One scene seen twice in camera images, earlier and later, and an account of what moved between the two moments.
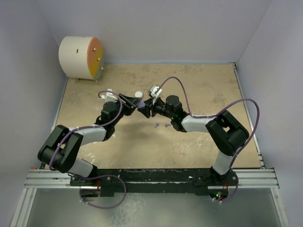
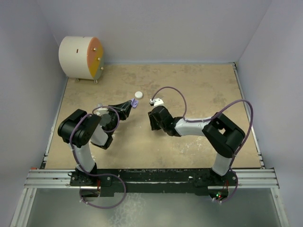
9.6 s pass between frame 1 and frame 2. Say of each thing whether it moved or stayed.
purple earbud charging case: moved
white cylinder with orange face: stayed
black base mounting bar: stayed
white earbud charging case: stayed
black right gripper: moved
